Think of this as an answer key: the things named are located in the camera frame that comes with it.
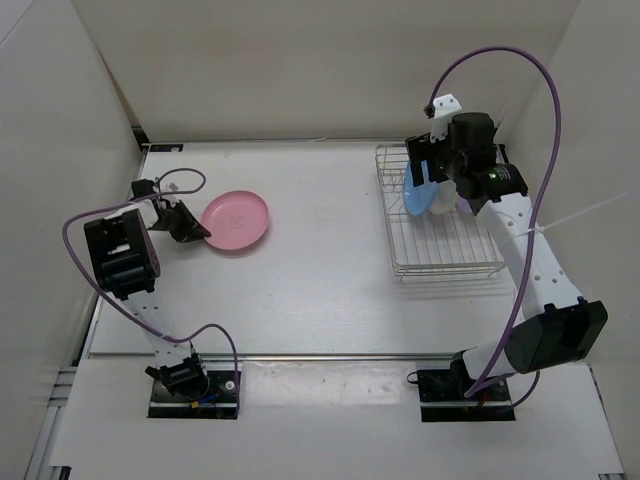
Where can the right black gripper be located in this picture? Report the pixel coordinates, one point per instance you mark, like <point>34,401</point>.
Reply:
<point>420,149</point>

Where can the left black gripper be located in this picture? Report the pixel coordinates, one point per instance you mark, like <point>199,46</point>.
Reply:
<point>192,229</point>

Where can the blue plastic plate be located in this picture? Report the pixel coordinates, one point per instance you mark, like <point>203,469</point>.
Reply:
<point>418,199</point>

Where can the pink plastic plate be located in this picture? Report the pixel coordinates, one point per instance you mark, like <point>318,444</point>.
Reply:
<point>235,220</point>

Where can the white plastic plate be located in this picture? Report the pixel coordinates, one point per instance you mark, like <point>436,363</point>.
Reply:
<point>445,200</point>

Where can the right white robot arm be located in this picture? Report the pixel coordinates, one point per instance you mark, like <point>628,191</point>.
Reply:
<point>551,322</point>

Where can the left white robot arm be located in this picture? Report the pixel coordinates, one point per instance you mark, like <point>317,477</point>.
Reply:
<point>125,263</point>

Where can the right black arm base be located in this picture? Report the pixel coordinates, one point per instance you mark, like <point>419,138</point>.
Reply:
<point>442,399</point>

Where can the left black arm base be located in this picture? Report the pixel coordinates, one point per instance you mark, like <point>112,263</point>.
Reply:
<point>191,390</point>

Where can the purple plastic plate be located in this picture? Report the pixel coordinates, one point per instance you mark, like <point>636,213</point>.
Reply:
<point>464,206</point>

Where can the black label sticker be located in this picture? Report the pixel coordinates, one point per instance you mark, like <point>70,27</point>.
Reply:
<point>166,148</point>

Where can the white zip tie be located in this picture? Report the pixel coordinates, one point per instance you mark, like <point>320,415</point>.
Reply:
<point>575,217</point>

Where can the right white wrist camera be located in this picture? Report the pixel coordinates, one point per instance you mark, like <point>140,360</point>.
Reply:
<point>440,111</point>

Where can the metal wire dish rack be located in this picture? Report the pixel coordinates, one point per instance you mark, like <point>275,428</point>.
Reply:
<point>448,246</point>

